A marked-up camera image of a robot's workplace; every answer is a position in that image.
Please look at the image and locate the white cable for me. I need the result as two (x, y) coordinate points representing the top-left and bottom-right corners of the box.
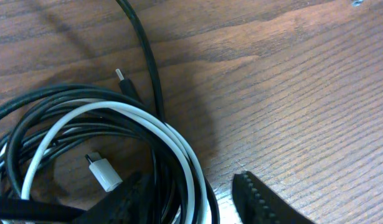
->
(0, 98), (209, 224)

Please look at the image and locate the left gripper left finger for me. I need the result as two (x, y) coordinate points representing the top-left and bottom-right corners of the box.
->
(71, 172), (153, 224)

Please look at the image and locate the long black cable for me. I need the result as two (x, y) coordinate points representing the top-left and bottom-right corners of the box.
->
(0, 0), (222, 224)

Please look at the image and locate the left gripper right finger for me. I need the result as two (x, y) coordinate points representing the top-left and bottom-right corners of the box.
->
(232, 171), (313, 224)

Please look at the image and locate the short black cable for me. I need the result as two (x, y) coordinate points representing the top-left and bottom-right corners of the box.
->
(0, 68), (192, 224)

